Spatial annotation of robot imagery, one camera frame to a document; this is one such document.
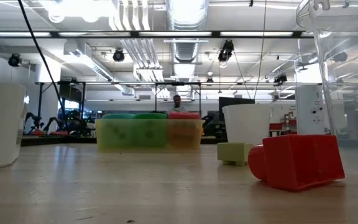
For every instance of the black robot arms red base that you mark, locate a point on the black robot arms red base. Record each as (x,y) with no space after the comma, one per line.
(36,124)

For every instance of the lime green toy block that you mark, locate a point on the lime green toy block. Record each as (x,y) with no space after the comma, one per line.
(234,152)

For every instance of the large red toy block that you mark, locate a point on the large red toy block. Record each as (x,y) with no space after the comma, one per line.
(300,161)

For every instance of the clear plastic bin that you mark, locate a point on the clear plastic bin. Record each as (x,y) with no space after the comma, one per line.
(350,93)

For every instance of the black overhead rig beam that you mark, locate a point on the black overhead rig beam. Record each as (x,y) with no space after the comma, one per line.
(104,34)

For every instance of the black ceiling spotlight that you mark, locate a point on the black ceiling spotlight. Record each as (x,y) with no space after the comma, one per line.
(14,59)
(280,78)
(118,55)
(225,49)

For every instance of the red cabinet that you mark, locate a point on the red cabinet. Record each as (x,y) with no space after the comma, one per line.
(278,127)

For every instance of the teal foam die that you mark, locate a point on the teal foam die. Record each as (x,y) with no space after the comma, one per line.
(118,116)

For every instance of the background black rig frame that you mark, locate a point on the background black rig frame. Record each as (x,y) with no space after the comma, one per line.
(82,102)
(178,83)

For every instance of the green foam die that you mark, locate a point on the green foam die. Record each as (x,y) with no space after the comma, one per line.
(150,116)

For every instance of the white round plastic bucket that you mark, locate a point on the white round plastic bucket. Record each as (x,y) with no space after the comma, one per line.
(247,121)

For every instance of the translucent yellow plastic bin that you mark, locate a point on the translucent yellow plastic bin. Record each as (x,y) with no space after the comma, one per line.
(104,137)

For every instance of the red foam die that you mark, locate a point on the red foam die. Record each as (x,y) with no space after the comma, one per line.
(184,116)

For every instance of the white pillar with switches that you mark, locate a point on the white pillar with switches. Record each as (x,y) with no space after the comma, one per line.
(309,109)

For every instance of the silver ventilation duct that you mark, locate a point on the silver ventilation duct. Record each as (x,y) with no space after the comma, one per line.
(185,18)

